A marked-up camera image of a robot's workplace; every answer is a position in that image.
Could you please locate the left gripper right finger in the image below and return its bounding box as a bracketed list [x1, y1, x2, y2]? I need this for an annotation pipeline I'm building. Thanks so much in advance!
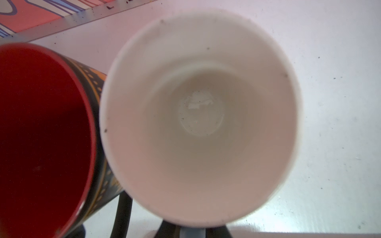
[205, 225, 233, 238]

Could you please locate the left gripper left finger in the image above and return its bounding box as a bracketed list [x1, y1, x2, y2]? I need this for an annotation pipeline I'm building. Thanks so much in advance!
[154, 220, 180, 238]

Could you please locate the black skull mug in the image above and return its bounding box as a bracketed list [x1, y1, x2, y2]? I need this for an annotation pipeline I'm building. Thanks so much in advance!
[1, 43, 132, 238]

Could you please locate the light blue mug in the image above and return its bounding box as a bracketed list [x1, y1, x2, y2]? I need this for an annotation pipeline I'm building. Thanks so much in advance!
[99, 10, 301, 238]

